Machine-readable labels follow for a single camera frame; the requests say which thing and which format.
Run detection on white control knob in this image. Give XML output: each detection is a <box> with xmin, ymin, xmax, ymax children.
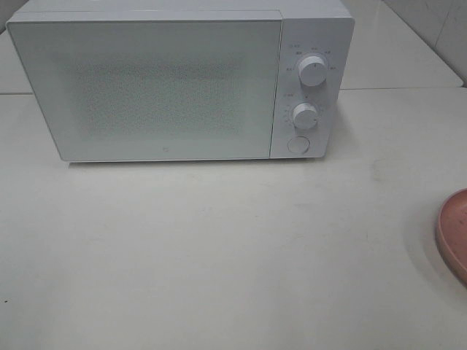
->
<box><xmin>292</xmin><ymin>103</ymin><xmax>318</xmax><ymax>130</ymax></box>
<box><xmin>297</xmin><ymin>53</ymin><xmax>328</xmax><ymax>87</ymax></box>

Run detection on round white door button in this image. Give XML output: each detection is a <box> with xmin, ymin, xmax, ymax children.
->
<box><xmin>287</xmin><ymin>136</ymin><xmax>310</xmax><ymax>155</ymax></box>

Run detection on white microwave oven body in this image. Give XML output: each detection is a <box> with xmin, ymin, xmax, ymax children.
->
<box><xmin>6</xmin><ymin>1</ymin><xmax>355</xmax><ymax>161</ymax></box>

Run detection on lower white control knob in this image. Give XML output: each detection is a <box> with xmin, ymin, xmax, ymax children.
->
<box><xmin>292</xmin><ymin>103</ymin><xmax>318</xmax><ymax>130</ymax></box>

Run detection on pink round plate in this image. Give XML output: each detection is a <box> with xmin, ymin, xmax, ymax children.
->
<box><xmin>435</xmin><ymin>189</ymin><xmax>466</xmax><ymax>286</ymax></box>

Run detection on upper white control knob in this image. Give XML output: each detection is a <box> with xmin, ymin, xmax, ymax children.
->
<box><xmin>297</xmin><ymin>53</ymin><xmax>328</xmax><ymax>87</ymax></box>

